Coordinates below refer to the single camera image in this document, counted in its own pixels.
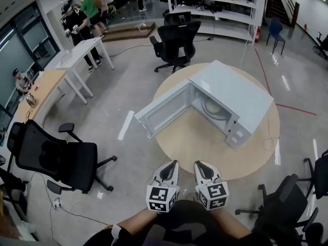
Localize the staircase with dark railing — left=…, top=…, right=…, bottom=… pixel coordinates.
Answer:
left=265, top=0, right=300, bottom=29

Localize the cream round plate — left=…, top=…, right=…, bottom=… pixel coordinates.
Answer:
left=203, top=98, right=222, bottom=115

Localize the person's black printed shirt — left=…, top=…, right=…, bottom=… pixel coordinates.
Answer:
left=81, top=198, right=272, bottom=246

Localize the person's right forearm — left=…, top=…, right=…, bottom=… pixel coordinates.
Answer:
left=210, top=209, right=253, bottom=238

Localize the white desk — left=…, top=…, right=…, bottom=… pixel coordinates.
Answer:
left=55, top=36, right=115, bottom=105

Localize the person's left forearm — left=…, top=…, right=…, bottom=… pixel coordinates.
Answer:
left=117, top=209, right=158, bottom=237

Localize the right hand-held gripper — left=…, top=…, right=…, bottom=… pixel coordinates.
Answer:
left=193, top=160, right=230, bottom=211

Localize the white microwave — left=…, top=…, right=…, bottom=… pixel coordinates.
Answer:
left=134, top=59, right=274, bottom=149

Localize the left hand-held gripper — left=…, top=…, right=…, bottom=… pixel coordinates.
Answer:
left=146, top=160, right=180, bottom=213

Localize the white flat board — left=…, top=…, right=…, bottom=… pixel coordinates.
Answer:
left=60, top=50, right=75, bottom=66

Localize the dark framed window wall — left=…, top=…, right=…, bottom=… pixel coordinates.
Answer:
left=0, top=3, right=61, bottom=128

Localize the white shelving unit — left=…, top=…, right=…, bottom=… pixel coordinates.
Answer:
left=165, top=0, right=267, bottom=46

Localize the wooden desk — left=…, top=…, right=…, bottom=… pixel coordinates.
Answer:
left=14, top=69, right=68, bottom=128

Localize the black office chair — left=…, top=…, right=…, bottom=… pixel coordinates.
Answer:
left=303, top=149, right=328, bottom=200
left=235, top=173, right=325, bottom=246
left=149, top=11, right=202, bottom=73
left=6, top=119, right=118, bottom=195
left=313, top=31, right=328, bottom=58

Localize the white power cord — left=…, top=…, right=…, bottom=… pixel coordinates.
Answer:
left=240, top=38, right=280, bottom=151

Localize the low wooden platform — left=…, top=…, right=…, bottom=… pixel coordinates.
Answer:
left=101, top=22, right=156, bottom=43

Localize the blue chair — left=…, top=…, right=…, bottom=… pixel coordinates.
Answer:
left=265, top=16, right=286, bottom=56

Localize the metal kettle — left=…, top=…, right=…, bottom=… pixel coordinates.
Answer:
left=25, top=93, right=38, bottom=108

